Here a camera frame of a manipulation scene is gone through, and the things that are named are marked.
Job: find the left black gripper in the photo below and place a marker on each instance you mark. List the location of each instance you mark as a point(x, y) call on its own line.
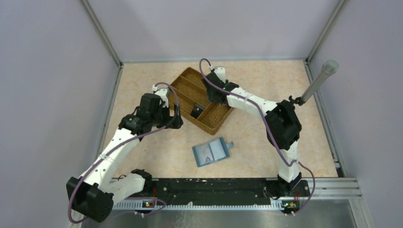
point(174, 121)

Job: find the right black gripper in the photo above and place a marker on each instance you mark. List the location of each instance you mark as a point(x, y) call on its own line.
point(210, 96)

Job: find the silver patterned card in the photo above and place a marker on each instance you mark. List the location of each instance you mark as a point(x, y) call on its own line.
point(203, 155)

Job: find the blue card holder wallet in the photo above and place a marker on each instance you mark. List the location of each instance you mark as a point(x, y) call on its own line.
point(219, 148)

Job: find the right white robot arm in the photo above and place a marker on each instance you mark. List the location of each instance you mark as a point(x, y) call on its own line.
point(281, 122)

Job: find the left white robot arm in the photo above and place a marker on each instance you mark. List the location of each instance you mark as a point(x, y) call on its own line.
point(94, 193)

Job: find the black card in tray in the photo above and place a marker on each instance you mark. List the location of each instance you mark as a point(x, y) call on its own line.
point(197, 110)

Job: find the woven brown divided tray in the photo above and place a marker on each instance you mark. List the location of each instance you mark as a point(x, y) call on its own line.
point(194, 104)

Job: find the grey microphone on tripod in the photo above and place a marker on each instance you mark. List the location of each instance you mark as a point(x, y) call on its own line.
point(328, 69)

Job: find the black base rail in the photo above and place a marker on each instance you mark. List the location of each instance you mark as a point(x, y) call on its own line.
point(222, 194)

